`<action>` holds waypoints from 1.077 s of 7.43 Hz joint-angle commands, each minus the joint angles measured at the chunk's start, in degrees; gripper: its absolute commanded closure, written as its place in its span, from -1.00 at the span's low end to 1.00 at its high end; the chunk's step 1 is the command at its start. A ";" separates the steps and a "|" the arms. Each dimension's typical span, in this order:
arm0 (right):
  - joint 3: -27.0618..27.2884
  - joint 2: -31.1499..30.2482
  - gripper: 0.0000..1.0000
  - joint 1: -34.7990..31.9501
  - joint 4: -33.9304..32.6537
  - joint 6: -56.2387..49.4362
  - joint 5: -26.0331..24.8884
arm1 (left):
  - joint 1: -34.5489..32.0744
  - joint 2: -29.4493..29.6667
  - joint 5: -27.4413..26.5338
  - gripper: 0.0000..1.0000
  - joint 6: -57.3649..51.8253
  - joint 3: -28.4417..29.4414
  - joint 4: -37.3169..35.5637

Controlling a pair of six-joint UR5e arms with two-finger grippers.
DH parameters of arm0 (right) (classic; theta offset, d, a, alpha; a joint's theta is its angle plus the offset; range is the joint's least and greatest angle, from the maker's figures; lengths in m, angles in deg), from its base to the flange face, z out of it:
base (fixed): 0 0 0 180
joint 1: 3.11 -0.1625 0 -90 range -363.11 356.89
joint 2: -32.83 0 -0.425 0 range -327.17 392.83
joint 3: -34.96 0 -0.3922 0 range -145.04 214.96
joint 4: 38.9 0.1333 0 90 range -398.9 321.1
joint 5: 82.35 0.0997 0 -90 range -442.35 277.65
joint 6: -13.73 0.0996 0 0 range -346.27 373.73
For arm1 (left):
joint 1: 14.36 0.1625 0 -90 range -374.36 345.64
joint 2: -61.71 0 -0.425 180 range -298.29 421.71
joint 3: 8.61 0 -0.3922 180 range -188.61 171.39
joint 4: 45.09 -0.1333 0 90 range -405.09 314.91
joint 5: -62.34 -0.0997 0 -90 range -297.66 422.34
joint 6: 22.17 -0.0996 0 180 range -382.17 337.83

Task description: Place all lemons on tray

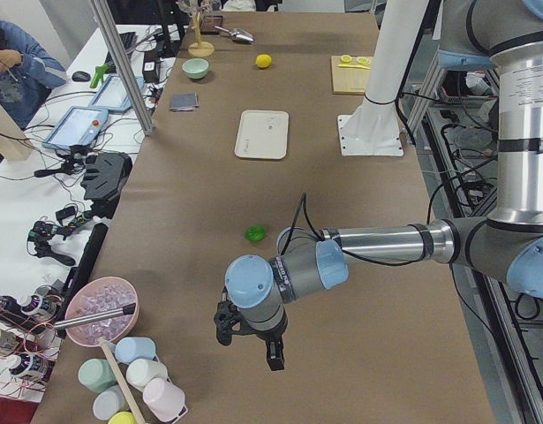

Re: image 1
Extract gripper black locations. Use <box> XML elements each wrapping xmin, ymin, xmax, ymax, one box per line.
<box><xmin>256</xmin><ymin>332</ymin><xmax>285</xmax><ymax>371</ymax></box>

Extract green lime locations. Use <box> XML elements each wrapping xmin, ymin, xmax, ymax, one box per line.
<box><xmin>245</xmin><ymin>225</ymin><xmax>267</xmax><ymax>242</ymax></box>

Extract yellow lemon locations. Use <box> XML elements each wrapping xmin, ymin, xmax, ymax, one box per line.
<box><xmin>255</xmin><ymin>54</ymin><xmax>273</xmax><ymax>69</ymax></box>

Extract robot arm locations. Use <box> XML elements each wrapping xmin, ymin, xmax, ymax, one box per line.
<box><xmin>214</xmin><ymin>1</ymin><xmax>543</xmax><ymax>371</ymax></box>

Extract white rabbit tray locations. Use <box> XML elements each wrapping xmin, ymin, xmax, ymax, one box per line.
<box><xmin>234</xmin><ymin>110</ymin><xmax>290</xmax><ymax>160</ymax></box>

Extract pink cup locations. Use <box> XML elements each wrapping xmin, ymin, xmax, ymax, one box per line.
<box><xmin>142</xmin><ymin>377</ymin><xmax>188</xmax><ymax>422</ymax></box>

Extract white cup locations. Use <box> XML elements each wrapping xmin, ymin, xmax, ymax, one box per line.
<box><xmin>125</xmin><ymin>359</ymin><xmax>169</xmax><ymax>392</ymax></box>

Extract metal tongs in bowl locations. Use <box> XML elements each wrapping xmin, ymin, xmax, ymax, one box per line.
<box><xmin>53</xmin><ymin>303</ymin><xmax>138</xmax><ymax>330</ymax></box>

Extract yellow cup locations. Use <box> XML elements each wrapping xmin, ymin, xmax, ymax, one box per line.
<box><xmin>108</xmin><ymin>411</ymin><xmax>137</xmax><ymax>424</ymax></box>

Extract grey blue cup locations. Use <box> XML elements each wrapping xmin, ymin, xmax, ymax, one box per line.
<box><xmin>93</xmin><ymin>385</ymin><xmax>130</xmax><ymax>421</ymax></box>

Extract green cup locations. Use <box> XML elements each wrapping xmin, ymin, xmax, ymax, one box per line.
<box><xmin>78</xmin><ymin>359</ymin><xmax>117</xmax><ymax>394</ymax></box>

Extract pink bowl with ice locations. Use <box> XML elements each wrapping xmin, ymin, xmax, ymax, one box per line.
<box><xmin>64</xmin><ymin>276</ymin><xmax>140</xmax><ymax>347</ymax></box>

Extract black controller device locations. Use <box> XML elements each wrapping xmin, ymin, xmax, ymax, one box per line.
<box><xmin>80</xmin><ymin>152</ymin><xmax>132</xmax><ymax>201</ymax></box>

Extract grey folded cloth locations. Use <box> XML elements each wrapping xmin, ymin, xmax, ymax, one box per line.
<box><xmin>170</xmin><ymin>93</ymin><xmax>199</xmax><ymax>111</ymax></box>

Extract wooden cutting board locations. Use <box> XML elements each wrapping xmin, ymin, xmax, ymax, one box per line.
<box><xmin>330</xmin><ymin>55</ymin><xmax>373</xmax><ymax>95</ymax></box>

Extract mint green bowl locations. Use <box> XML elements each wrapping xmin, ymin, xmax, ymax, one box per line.
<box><xmin>182</xmin><ymin>57</ymin><xmax>209</xmax><ymax>80</ymax></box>

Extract yellow plastic knife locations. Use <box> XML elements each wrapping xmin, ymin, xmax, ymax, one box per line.
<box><xmin>336</xmin><ymin>64</ymin><xmax>371</xmax><ymax>71</ymax></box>

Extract teach pendant tablet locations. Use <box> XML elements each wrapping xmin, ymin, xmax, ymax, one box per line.
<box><xmin>42</xmin><ymin>107</ymin><xmax>109</xmax><ymax>151</ymax></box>
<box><xmin>88</xmin><ymin>74</ymin><xmax>132</xmax><ymax>113</ymax></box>

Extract wooden mug tree stand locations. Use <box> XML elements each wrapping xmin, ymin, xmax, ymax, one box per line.
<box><xmin>188</xmin><ymin>11</ymin><xmax>215</xmax><ymax>57</ymax></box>

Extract metal scoop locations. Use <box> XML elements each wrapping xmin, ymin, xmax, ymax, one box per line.
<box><xmin>215</xmin><ymin>26</ymin><xmax>254</xmax><ymax>44</ymax></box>

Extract computer mouse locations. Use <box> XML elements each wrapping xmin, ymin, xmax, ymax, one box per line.
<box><xmin>72</xmin><ymin>71</ymin><xmax>92</xmax><ymax>82</ymax></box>

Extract person in blue jacket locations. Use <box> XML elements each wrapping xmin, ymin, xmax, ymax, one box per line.
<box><xmin>0</xmin><ymin>19</ymin><xmax>67</xmax><ymax>130</ymax></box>

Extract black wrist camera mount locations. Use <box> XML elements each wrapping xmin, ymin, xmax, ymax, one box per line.
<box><xmin>214</xmin><ymin>287</ymin><xmax>251</xmax><ymax>346</ymax></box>

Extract wooden cup rack handle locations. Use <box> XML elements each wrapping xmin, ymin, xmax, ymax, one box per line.
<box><xmin>98</xmin><ymin>337</ymin><xmax>146</xmax><ymax>424</ymax></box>

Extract white camera post base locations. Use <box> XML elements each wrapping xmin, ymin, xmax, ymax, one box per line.
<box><xmin>338</xmin><ymin>0</ymin><xmax>441</xmax><ymax>156</ymax></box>

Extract aluminium frame post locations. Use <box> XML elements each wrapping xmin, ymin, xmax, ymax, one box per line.
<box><xmin>88</xmin><ymin>0</ymin><xmax>154</xmax><ymax>136</ymax></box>

